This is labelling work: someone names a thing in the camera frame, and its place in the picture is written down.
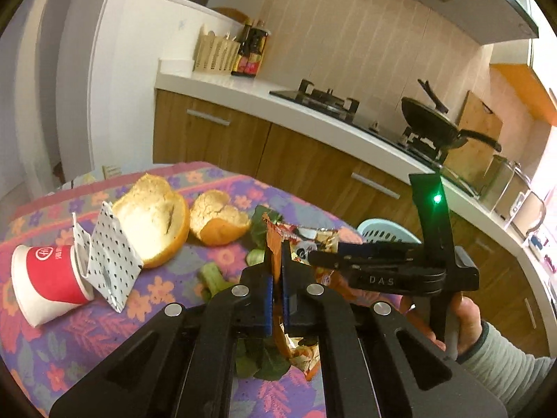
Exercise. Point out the orange wall cabinet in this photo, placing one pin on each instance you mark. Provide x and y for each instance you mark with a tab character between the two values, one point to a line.
522	82

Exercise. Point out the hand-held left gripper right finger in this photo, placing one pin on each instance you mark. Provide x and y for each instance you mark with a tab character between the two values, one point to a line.
285	302

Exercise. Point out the person's right hand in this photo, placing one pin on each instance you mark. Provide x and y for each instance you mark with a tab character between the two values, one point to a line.
468	322

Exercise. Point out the small orange fruit peel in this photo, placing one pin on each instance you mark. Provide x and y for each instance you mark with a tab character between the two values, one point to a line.
217	222

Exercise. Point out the kitchen counter with wooden cabinets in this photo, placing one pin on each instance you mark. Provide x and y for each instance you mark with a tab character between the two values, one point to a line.
304	152

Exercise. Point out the black glass gas stove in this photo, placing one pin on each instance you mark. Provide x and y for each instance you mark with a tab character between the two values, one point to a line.
330	100

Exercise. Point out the wooden cutting board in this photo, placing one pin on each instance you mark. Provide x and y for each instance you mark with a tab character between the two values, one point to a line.
478	113

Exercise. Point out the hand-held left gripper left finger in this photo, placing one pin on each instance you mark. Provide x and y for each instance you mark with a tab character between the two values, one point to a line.
267	302

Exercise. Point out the light blue plastic basket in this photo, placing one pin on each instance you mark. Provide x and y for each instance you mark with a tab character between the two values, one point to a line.
383	230

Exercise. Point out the orange snack wrapper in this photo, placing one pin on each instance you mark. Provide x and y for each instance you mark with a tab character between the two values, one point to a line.
300	237

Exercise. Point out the green vegetable leaf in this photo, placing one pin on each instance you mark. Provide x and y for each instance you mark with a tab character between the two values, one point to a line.
261	363
261	226

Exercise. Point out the slim dark sauce bottle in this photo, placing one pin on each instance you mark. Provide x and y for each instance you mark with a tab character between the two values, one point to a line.
240	54

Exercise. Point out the wide dark sauce bottle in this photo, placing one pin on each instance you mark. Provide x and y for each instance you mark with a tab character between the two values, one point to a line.
257	54

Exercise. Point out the red paper cup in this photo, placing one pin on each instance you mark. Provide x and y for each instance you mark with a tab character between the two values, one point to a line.
48	278

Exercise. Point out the person's right forearm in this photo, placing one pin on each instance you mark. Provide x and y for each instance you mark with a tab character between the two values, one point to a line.
509	365

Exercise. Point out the large orange fruit peel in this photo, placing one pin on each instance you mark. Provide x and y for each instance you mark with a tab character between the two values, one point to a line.
152	222

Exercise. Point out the green vegetable stem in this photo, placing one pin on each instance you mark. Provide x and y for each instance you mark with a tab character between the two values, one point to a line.
213	278

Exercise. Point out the beige plastic utensil basket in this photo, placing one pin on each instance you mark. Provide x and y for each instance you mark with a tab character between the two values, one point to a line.
215	54

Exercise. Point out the purple floral tablecloth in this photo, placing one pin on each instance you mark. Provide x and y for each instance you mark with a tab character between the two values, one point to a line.
52	357

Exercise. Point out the black wok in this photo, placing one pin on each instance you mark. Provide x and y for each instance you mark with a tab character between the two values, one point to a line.
426	124

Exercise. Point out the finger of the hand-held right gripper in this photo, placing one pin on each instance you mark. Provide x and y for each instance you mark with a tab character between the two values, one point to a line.
391	278
383	248

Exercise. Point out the white polka-dot paper packet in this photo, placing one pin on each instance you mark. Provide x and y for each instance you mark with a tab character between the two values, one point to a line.
113	257

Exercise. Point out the steel thermos flask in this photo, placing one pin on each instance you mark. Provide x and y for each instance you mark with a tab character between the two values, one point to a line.
498	183

